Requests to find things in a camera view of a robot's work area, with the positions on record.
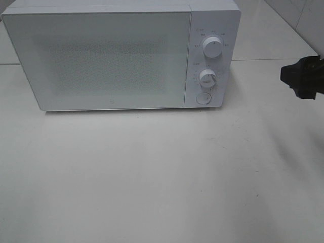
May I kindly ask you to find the white timer knob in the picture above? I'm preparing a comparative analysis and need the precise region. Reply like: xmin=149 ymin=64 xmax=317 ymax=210
xmin=199 ymin=69 xmax=217 ymax=89

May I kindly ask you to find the round door release button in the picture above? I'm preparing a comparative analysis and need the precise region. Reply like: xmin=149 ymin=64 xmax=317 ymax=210
xmin=196 ymin=93 xmax=212 ymax=105

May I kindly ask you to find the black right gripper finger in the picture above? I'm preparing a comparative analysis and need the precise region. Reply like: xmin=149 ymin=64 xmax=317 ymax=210
xmin=280 ymin=55 xmax=323 ymax=85
xmin=290 ymin=82 xmax=323 ymax=100

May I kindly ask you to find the white microwave door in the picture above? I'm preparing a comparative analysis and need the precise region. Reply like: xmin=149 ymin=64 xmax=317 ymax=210
xmin=3 ymin=12 xmax=190 ymax=111

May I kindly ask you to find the white microwave oven body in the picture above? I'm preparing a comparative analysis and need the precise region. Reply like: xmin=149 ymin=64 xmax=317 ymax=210
xmin=1 ymin=1 xmax=241 ymax=110

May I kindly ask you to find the upper white power knob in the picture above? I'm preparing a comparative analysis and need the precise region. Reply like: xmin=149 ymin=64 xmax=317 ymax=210
xmin=202 ymin=36 xmax=223 ymax=58

